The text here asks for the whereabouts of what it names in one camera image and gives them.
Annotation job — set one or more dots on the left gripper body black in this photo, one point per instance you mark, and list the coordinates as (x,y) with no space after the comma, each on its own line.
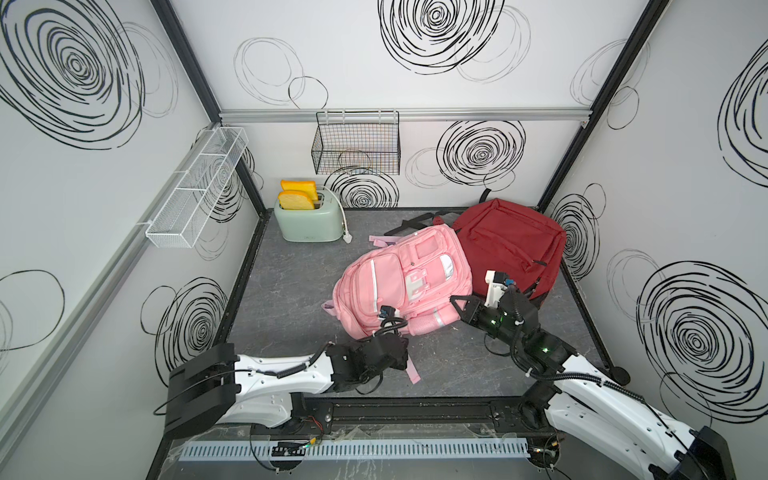
(397,361)

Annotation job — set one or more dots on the front yellow toast slice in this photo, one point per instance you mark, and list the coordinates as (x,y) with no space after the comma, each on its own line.
(295,200)

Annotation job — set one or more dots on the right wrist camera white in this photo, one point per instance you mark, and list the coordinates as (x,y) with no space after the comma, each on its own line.
(497,286)

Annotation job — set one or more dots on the yellow toast slice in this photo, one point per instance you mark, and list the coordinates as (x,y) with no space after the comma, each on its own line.
(306,187)
(295,200)

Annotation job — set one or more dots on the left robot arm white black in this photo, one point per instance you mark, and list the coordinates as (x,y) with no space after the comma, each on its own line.
(222,387)

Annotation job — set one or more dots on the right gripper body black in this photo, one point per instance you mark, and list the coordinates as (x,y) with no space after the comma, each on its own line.
(490,321)

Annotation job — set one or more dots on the pink tape outline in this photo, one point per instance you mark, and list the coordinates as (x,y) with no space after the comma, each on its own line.
(416,275)

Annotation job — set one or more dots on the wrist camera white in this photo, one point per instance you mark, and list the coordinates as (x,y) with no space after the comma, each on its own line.
(387,315)
(497,286)

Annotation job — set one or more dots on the black wire basket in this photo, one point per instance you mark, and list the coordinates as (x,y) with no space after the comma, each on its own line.
(367,139)

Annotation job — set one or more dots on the white mesh wall shelf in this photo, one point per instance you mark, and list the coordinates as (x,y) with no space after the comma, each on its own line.
(212,161)

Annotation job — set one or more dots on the rear yellow toast slice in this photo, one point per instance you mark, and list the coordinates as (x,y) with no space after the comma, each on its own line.
(306,187)

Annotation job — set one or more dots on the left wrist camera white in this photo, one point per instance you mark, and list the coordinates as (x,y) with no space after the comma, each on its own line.
(387,315)

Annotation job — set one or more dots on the white slotted cable duct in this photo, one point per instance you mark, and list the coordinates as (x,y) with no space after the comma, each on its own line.
(365,449)

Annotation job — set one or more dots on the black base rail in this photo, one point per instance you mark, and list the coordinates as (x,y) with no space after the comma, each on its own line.
(502,414)

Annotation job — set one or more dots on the mint green toaster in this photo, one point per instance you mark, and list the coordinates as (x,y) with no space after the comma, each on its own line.
(325,223)

